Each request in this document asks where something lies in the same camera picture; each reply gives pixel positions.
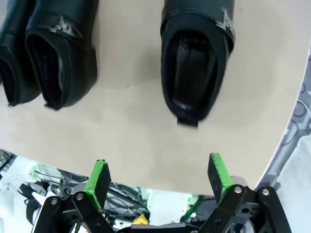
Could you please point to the white side panel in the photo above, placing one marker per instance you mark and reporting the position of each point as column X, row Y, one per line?
column 296, row 182

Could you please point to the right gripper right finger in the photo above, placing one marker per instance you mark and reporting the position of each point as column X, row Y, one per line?
column 218, row 174

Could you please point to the yellow emergency stop button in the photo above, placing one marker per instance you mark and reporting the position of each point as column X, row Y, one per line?
column 141, row 219

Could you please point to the black leather buckle loafer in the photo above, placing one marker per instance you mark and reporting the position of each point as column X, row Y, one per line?
column 12, row 48
column 194, row 14
column 73, row 55

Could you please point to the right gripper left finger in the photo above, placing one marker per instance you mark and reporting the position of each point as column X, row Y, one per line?
column 97, row 189

